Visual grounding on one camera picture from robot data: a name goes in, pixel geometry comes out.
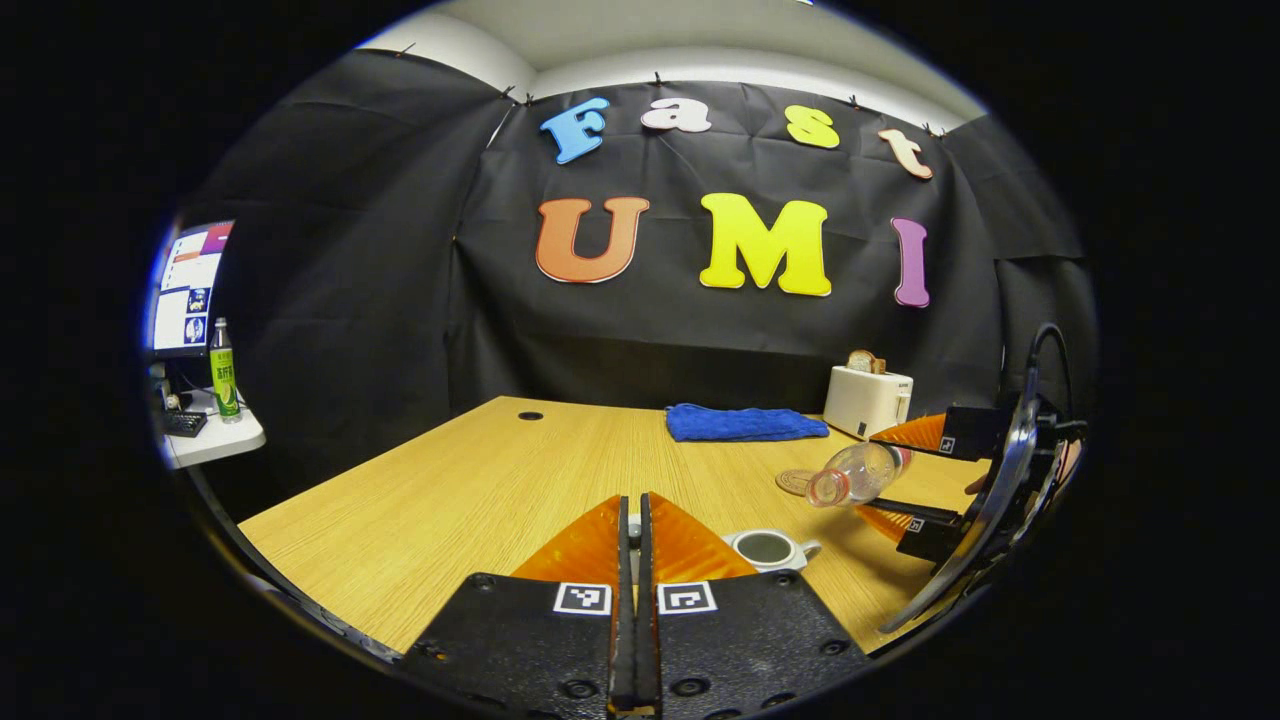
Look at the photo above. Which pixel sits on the computer monitor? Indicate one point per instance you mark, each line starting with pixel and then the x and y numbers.
pixel 190 290

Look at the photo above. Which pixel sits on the white teacup lid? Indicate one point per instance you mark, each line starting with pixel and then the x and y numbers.
pixel 634 522

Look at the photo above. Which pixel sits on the white toaster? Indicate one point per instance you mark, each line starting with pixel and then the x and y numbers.
pixel 865 402

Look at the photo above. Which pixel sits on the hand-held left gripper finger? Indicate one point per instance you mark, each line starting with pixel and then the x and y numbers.
pixel 624 640
pixel 648 640

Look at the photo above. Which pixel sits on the round brown coaster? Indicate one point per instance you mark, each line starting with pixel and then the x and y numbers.
pixel 793 483

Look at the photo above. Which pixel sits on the black keyboard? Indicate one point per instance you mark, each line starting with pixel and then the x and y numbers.
pixel 185 422

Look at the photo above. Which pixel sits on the white side table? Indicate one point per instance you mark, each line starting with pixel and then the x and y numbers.
pixel 225 440

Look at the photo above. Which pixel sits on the blue towel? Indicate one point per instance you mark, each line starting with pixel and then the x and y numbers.
pixel 745 423

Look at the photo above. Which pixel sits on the clear plastic water bottle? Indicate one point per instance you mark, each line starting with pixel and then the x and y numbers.
pixel 860 472

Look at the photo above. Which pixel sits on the white teacup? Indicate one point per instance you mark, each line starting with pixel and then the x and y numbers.
pixel 790 556

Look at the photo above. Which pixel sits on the toast slice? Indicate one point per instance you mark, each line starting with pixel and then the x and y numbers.
pixel 865 362

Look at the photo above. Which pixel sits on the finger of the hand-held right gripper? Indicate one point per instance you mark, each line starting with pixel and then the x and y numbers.
pixel 930 538
pixel 975 432

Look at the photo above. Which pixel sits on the black backdrop cloth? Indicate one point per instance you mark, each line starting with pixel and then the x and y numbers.
pixel 400 250

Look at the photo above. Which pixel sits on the green label drink bottle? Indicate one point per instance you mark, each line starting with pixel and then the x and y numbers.
pixel 224 375

